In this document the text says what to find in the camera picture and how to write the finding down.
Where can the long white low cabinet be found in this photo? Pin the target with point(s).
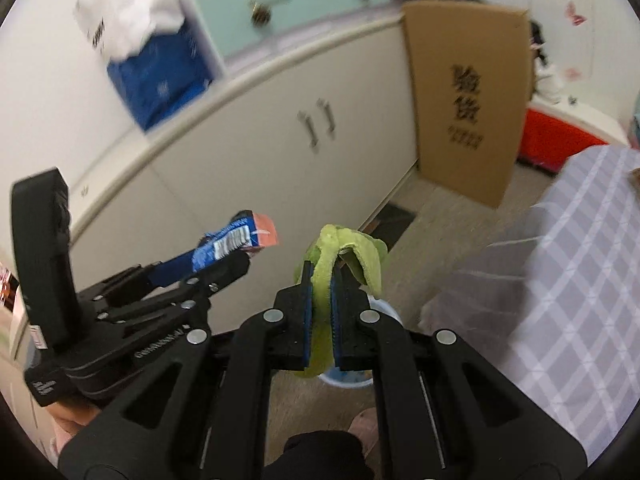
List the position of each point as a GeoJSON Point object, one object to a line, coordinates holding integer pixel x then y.
{"type": "Point", "coordinates": [323, 134]}

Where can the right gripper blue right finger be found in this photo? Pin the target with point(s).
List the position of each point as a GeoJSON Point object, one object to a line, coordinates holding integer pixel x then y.
{"type": "Point", "coordinates": [444, 412]}

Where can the person's left hand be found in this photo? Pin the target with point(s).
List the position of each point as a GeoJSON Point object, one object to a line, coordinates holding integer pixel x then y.
{"type": "Point", "coordinates": [70, 416]}

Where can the white wardrobe with butterflies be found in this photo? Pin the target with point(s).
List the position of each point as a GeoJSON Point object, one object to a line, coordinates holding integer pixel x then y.
{"type": "Point", "coordinates": [594, 46]}

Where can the pink slipper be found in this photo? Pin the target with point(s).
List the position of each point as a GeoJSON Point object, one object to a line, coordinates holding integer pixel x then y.
{"type": "Point", "coordinates": [364, 427]}

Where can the tall brown cardboard box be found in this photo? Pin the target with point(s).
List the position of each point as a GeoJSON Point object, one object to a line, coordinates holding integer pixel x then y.
{"type": "Point", "coordinates": [471, 68]}

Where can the blue orange snack packet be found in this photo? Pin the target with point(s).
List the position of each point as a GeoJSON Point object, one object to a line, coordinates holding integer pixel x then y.
{"type": "Point", "coordinates": [247, 232]}

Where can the grey checked tablecloth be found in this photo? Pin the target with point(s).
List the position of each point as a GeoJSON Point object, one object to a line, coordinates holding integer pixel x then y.
{"type": "Point", "coordinates": [553, 302]}

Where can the red storage box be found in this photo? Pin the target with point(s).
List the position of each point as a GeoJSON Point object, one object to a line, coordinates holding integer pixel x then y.
{"type": "Point", "coordinates": [547, 142]}

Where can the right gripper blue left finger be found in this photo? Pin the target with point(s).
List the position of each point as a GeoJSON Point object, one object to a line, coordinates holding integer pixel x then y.
{"type": "Point", "coordinates": [200, 411]}

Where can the white paper shopping bag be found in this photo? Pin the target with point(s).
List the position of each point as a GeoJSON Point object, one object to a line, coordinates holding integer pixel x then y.
{"type": "Point", "coordinates": [118, 29]}

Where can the white plastic bag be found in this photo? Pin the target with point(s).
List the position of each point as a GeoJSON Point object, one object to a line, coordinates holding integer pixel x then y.
{"type": "Point", "coordinates": [548, 85]}

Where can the blue plastic trash bin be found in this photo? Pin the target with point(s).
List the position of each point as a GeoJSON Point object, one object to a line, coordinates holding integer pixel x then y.
{"type": "Point", "coordinates": [359, 377]}

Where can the blue paper bag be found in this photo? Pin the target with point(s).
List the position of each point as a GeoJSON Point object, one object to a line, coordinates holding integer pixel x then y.
{"type": "Point", "coordinates": [168, 73]}

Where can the green leaf shaped cloth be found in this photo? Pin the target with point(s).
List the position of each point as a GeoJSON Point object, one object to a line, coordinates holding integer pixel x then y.
{"type": "Point", "coordinates": [336, 249]}

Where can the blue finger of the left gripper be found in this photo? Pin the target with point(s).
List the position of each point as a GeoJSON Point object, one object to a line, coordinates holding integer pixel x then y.
{"type": "Point", "coordinates": [155, 275]}
{"type": "Point", "coordinates": [171, 304]}

